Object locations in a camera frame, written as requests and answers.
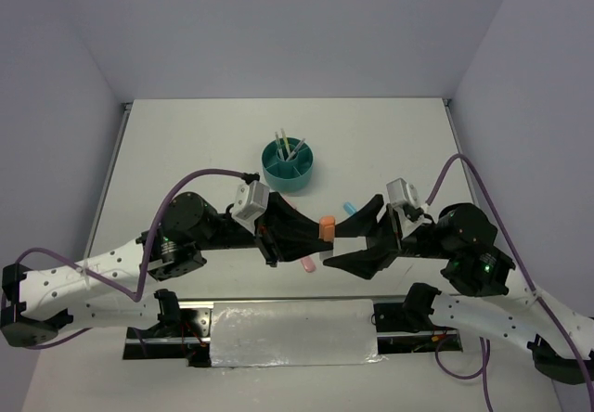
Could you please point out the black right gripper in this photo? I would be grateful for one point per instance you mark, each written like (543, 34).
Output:
(381, 243)

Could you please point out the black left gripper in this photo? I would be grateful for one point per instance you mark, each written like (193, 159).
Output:
(283, 234)

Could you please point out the purple gel pen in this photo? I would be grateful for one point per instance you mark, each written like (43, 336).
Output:
(296, 149)

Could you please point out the green gel pen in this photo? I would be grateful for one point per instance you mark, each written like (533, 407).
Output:
(279, 147)

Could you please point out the grey translucent highlighter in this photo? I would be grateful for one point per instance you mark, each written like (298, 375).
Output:
(346, 245)

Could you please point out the yellow gel pen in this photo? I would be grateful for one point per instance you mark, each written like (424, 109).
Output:
(286, 143)

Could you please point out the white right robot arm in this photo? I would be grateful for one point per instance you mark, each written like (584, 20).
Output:
(492, 298)

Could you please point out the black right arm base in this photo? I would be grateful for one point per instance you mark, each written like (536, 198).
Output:
(404, 326)

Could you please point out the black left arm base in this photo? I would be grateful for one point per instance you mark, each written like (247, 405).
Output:
(183, 332)

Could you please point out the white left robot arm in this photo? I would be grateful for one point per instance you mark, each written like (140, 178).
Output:
(118, 288)

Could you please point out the pink capsule correction tape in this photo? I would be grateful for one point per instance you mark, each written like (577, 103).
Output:
(308, 264)

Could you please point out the teal round divided organizer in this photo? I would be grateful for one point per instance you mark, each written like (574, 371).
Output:
(287, 176)

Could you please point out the silver foil tape sheet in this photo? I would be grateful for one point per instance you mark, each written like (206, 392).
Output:
(293, 334)

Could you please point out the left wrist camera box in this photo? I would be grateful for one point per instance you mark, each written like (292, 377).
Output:
(250, 203)

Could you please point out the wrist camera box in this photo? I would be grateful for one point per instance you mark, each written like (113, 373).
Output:
(404, 198)
(250, 203)

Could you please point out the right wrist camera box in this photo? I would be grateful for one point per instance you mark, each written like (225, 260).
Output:
(404, 198)

